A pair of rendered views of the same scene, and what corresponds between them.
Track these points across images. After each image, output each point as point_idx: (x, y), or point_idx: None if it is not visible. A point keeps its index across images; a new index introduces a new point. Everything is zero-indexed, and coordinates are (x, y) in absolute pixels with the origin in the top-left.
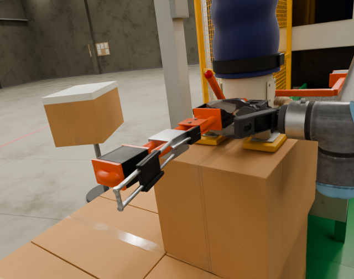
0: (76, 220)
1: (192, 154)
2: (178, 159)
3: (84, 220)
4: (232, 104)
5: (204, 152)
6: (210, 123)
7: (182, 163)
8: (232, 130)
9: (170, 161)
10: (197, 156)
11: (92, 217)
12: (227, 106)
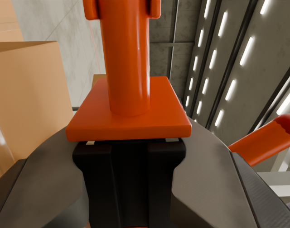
0: (7, 20)
1: (23, 103)
2: (17, 56)
3: (1, 25)
4: (245, 204)
5: (15, 135)
6: (128, 42)
7: None
8: (41, 197)
9: (21, 45)
10: (7, 104)
11: (2, 35)
12: (212, 173)
